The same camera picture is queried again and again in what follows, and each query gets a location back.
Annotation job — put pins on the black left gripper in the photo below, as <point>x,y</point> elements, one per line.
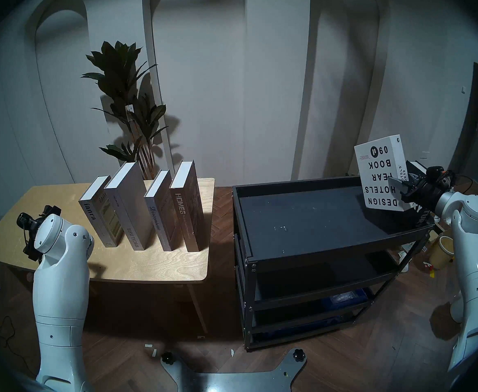
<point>51,211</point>

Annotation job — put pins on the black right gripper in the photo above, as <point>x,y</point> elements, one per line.
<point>424,195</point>

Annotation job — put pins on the silver book small black lettering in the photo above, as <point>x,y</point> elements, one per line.
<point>382,174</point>

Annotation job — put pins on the black CENTURY book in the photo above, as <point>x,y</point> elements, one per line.
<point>422,215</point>

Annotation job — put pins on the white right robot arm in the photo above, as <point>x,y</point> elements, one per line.
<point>475,252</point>

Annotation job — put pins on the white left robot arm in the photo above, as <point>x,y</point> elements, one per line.
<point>59,293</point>

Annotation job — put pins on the black metal shelf cart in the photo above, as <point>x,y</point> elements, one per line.
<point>316,223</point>

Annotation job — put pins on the light wooden display table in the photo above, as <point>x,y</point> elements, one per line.
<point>141,264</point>

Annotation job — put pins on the grey iaura book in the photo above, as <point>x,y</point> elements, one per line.
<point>100,215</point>

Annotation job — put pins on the white spray bottle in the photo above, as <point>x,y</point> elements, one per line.
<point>405,262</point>

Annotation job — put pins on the yellow plastic bucket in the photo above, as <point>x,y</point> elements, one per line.
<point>441,254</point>

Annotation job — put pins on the large grey SPECIAL ISSUE book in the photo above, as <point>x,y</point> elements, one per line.
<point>131,207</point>

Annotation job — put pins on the small red yellow item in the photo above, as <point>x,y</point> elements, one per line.
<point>430,268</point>

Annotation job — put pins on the dark grey door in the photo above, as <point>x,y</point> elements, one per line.
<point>473,121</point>

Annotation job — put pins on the grey Discontent book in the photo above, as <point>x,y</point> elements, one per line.
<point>161,215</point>

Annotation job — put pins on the blue bin with clear bag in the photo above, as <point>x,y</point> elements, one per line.
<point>345,298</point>

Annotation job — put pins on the brown HOMES book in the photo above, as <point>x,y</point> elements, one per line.
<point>188,207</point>

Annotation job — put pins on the tall green potted plant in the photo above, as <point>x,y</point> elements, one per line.
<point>120,76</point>

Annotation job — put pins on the blue plastic bin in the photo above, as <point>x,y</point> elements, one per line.
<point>300,328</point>

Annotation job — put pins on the black star knob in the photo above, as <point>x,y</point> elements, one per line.
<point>168,358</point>
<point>299,354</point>

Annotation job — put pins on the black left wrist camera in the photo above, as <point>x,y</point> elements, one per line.
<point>26,221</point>

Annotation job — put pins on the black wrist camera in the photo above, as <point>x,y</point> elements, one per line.
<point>441,175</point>
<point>26,221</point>

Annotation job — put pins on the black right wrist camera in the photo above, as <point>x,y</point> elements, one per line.
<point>441,175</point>

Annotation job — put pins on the grey metal robot base plate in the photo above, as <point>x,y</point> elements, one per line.
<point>231,381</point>

